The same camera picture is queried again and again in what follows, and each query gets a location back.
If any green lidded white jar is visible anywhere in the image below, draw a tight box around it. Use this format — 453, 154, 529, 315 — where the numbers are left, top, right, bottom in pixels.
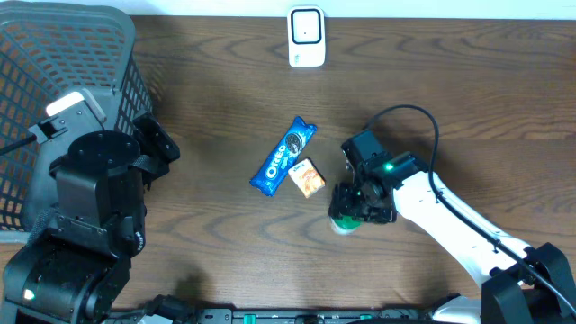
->
329, 216, 363, 236

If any small orange snack packet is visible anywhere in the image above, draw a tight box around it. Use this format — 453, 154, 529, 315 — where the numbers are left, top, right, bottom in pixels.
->
288, 158, 326, 198

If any blue Oreo cookie pack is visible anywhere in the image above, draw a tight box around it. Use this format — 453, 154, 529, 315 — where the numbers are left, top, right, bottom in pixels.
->
249, 116, 318, 196

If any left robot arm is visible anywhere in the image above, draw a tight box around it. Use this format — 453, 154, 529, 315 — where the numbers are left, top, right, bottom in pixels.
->
1, 112, 180, 323

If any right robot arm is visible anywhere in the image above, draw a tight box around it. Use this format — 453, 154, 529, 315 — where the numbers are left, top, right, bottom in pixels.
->
328, 151, 575, 323

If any white barcode scanner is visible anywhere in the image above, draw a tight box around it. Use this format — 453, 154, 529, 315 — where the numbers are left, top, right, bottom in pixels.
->
287, 5, 327, 68

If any grey plastic shopping basket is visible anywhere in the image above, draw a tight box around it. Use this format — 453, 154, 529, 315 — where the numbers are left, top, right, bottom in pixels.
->
1, 1, 153, 243

